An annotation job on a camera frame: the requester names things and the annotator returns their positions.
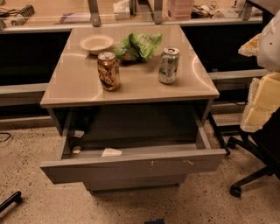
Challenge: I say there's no grey top drawer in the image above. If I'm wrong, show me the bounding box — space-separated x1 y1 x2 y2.
40 103 225 191

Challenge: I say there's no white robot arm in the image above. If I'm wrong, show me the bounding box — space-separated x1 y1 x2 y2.
238 11 280 133

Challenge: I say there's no grey drawer cabinet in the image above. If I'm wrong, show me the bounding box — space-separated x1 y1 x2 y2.
41 25 219 193

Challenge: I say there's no white paper scrap on drawer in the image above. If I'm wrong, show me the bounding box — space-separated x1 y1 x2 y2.
101 148 122 157

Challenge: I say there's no small white scrap in drawer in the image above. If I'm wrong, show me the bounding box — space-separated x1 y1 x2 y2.
72 146 81 154

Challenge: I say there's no black office chair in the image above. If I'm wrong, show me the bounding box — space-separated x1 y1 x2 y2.
227 0 280 197

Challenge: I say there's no white green soda can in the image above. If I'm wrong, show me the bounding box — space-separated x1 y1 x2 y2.
158 46 179 84

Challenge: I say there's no pink plastic container stack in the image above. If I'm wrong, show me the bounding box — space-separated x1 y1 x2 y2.
166 0 194 20

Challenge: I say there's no green chip bag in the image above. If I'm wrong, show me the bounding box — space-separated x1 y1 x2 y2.
114 33 163 62

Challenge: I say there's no brown soda can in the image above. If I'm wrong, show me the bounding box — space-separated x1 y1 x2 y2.
97 52 120 91

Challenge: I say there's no white tissue box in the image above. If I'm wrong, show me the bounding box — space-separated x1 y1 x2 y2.
113 0 130 20

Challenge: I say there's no white bowl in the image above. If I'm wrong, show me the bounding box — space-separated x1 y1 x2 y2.
80 34 114 55

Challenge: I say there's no black chair leg left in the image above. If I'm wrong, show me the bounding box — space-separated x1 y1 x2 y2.
0 191 23 213

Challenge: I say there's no black coiled cable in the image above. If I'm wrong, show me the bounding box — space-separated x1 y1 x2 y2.
10 4 36 26

